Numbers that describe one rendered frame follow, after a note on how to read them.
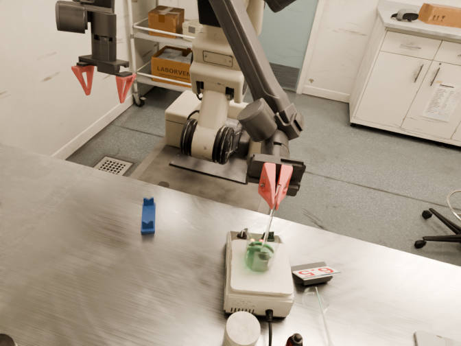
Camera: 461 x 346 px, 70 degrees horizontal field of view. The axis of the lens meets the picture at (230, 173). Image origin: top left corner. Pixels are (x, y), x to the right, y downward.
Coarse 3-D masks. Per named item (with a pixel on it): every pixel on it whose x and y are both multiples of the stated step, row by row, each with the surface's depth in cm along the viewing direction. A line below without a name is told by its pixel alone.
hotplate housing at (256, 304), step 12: (228, 240) 73; (228, 252) 69; (228, 264) 67; (228, 276) 65; (228, 288) 62; (228, 300) 62; (240, 300) 61; (252, 300) 61; (264, 300) 61; (276, 300) 62; (288, 300) 62; (228, 312) 65; (252, 312) 64; (264, 312) 64; (276, 312) 64; (288, 312) 64
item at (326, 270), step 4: (316, 268) 75; (320, 268) 75; (324, 268) 75; (328, 268) 75; (296, 272) 74; (300, 272) 74; (304, 272) 73; (308, 272) 73; (312, 272) 73; (316, 272) 73; (320, 272) 73; (324, 272) 72; (328, 272) 72; (332, 272) 72; (304, 276) 70; (308, 276) 70
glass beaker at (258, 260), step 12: (252, 228) 62; (264, 228) 64; (276, 228) 62; (252, 240) 65; (276, 240) 63; (252, 252) 60; (264, 252) 59; (276, 252) 62; (252, 264) 62; (264, 264) 61
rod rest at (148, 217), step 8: (144, 200) 84; (152, 200) 84; (144, 208) 84; (152, 208) 85; (144, 216) 82; (152, 216) 82; (144, 224) 78; (152, 224) 79; (144, 232) 79; (152, 232) 79
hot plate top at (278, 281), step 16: (240, 240) 69; (240, 256) 66; (288, 256) 67; (240, 272) 63; (272, 272) 64; (288, 272) 64; (240, 288) 60; (256, 288) 61; (272, 288) 61; (288, 288) 61
